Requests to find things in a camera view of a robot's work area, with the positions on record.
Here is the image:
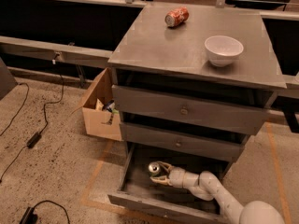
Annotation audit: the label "black power adapter with cable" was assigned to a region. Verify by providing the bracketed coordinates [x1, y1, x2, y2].
[0, 73, 64, 183]

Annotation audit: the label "orange soda can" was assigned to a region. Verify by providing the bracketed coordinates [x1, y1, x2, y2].
[164, 7, 189, 27]

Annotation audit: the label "grey drawer cabinet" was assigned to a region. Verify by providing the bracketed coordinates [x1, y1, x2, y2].
[107, 2, 287, 173]

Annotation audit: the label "bottom grey drawer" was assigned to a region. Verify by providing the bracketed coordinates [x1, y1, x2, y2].
[108, 143, 228, 224]

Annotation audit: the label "items inside cardboard box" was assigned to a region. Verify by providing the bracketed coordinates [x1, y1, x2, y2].
[95, 100, 119, 125]

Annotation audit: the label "middle grey drawer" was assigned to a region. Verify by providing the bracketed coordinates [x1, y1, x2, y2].
[120, 122, 244, 161]

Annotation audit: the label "cardboard box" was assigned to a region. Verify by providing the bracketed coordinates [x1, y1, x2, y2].
[74, 68, 121, 141]

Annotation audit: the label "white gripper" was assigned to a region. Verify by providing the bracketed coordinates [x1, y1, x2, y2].
[150, 161, 186, 188]

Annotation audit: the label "grey drawer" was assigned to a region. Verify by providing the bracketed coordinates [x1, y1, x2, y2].
[108, 143, 228, 224]
[120, 122, 244, 161]
[112, 85, 268, 135]

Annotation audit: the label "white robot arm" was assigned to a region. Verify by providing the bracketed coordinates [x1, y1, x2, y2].
[148, 161, 285, 224]

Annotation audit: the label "green soda can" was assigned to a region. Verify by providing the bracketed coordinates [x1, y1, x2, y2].
[148, 161, 162, 176]

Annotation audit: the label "black charger bottom left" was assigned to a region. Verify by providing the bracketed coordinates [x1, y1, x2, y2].
[19, 200, 70, 224]

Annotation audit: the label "white bowl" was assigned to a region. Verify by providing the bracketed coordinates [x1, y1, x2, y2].
[205, 35, 244, 67]

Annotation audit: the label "top grey drawer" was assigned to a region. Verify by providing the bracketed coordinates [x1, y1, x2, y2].
[112, 85, 268, 135]

